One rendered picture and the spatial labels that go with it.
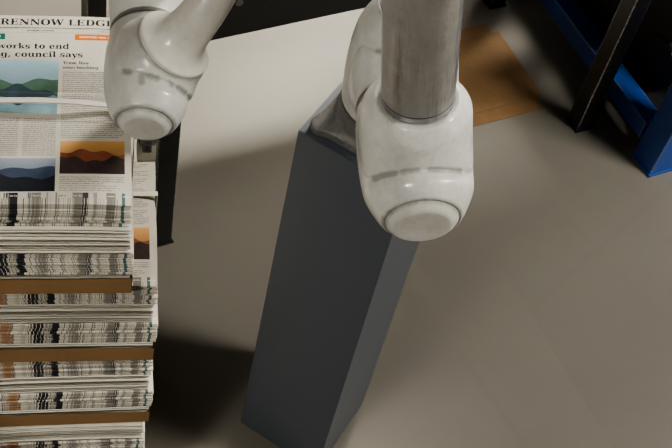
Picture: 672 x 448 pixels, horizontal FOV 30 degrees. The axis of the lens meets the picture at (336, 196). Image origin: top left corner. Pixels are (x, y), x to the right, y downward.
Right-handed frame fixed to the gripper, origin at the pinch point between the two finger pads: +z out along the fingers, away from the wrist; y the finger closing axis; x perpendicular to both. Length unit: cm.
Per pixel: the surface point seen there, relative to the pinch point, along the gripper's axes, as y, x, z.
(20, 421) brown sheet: 19, -22, 56
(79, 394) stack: 18, -12, 47
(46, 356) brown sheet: 18.6, -16.6, 32.8
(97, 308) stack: 17.9, -8.0, 19.4
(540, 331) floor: -21, 96, 98
